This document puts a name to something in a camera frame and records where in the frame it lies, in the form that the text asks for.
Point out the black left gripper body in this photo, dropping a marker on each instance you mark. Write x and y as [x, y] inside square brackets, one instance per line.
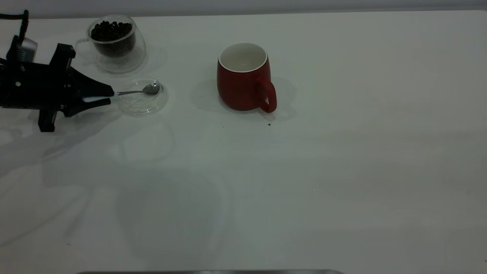
[34, 85]

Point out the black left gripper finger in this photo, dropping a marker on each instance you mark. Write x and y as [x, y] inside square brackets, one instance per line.
[87, 87]
[81, 107]

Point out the red ceramic mug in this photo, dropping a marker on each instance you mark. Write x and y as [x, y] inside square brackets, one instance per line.
[239, 89]

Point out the coffee bean pile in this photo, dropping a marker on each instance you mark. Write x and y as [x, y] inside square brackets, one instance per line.
[112, 36]

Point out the clear round glass lid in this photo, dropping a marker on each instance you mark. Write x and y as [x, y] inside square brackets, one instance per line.
[142, 106]

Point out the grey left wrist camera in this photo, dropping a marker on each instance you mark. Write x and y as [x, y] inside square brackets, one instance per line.
[27, 50]

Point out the clear double-wall glass cup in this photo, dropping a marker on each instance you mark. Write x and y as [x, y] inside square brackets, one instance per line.
[127, 62]

